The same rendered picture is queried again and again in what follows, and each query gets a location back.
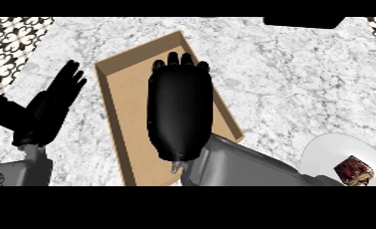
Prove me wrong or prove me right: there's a dark red squash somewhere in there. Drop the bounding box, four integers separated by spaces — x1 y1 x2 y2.
333 155 376 187

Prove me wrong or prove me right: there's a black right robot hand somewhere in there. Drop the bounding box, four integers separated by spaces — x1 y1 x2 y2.
146 51 214 162

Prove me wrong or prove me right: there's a white plate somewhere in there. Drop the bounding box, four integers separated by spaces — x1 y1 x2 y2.
298 132 376 187

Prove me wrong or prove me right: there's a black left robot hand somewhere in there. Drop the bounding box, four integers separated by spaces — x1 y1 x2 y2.
0 59 88 148

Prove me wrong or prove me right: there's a brown cardboard box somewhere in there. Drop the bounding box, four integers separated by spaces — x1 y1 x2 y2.
93 30 245 187

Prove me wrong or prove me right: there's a black appliance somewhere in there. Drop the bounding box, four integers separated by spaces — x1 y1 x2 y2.
261 16 346 30

